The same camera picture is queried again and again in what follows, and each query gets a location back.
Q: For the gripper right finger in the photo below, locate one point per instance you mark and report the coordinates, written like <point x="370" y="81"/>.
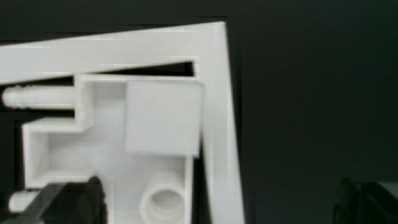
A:
<point x="366" y="203"/>

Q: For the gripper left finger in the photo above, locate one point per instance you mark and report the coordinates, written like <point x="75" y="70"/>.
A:
<point x="68" y="204"/>

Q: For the white chair seat part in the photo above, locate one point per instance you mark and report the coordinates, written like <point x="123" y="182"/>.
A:
<point x="73" y="150"/>

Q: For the white chair leg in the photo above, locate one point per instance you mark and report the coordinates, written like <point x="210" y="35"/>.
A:
<point x="164" y="115"/>

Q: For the white U-shaped border fence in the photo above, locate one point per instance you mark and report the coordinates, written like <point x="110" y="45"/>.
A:
<point x="167" y="52"/>

